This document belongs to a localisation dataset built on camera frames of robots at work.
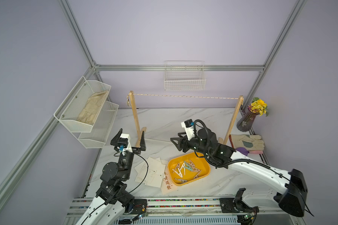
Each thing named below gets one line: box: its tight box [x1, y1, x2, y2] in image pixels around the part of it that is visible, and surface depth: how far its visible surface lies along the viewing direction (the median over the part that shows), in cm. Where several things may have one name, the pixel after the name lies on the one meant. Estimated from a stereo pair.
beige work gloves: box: [230, 134, 265, 151], surface depth 100 cm
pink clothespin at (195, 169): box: [191, 165, 201, 172], surface depth 88 cm
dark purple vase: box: [236, 104, 259, 133], surface depth 101 cm
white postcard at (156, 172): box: [144, 156, 167, 188], surface depth 86 cm
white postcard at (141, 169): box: [133, 161, 147, 183], surface depth 86 cm
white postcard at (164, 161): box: [160, 159, 169, 165], surface depth 92 cm
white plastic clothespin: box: [172, 167, 184, 178], surface depth 85 cm
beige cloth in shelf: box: [76, 90, 109, 125], surface depth 81 cm
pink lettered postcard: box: [161, 170, 179, 195], surface depth 82 cm
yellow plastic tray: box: [168, 152, 211, 187], surface depth 87 cm
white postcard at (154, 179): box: [144, 172, 164, 188], surface depth 84 cm
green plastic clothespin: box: [184, 160, 194, 172], surface depth 88 cm
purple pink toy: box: [234, 147, 264, 157], surface depth 95 cm
